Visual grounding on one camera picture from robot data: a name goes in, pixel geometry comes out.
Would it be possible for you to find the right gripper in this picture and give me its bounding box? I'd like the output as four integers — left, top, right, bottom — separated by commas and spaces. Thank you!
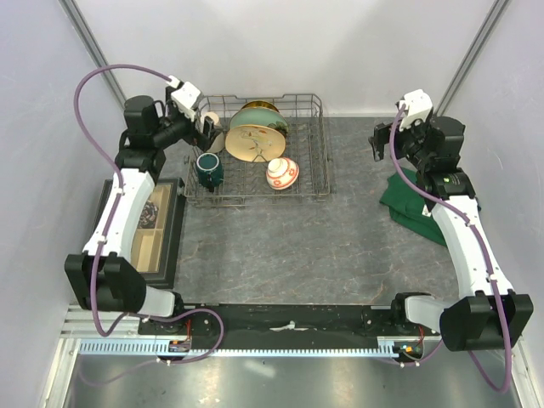
369, 114, 434, 170

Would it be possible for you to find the cream bird pattern plate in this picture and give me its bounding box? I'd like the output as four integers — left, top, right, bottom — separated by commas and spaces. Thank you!
225, 125, 286, 162

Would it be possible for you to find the mint green flower plate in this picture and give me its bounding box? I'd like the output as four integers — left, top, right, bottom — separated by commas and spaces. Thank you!
229, 107, 289, 133

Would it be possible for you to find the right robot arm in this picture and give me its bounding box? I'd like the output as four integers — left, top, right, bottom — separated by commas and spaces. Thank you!
369, 116, 534, 352

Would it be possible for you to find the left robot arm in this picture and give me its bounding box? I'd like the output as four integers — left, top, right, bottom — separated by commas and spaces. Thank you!
65, 90, 212, 336

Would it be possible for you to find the beige plastic cup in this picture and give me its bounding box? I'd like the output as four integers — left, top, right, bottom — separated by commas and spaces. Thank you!
201, 111, 225, 154

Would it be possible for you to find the dark green mug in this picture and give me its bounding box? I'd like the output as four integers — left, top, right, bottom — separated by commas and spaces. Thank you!
195, 152, 224, 193

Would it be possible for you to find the green folded cloth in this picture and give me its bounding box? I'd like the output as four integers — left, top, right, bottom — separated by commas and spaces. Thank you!
380, 173, 447, 247

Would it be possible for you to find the yellow black patterned plate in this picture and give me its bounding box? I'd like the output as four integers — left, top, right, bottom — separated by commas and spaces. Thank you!
241, 100, 279, 112

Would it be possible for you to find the white red patterned bowl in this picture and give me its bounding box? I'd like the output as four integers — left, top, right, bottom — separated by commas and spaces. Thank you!
266, 157, 300, 190

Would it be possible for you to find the black framed compartment box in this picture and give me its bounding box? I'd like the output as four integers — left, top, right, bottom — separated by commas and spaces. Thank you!
84, 174, 185, 289

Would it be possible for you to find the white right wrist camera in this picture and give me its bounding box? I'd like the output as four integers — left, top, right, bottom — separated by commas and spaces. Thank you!
397, 89, 434, 131

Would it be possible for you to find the grey wire dish rack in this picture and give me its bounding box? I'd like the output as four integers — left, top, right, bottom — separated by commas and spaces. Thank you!
184, 93, 331, 207

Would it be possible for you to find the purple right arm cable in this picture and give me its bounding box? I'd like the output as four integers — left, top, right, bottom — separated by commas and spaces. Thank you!
388, 108, 513, 393

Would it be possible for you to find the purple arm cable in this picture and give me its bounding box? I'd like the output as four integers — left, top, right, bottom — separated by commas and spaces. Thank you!
74, 64, 224, 383
388, 108, 513, 393

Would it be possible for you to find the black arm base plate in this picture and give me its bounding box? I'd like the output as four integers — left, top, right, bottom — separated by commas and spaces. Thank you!
137, 302, 443, 351

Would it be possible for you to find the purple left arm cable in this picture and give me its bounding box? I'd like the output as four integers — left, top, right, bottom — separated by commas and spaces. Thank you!
74, 64, 224, 383

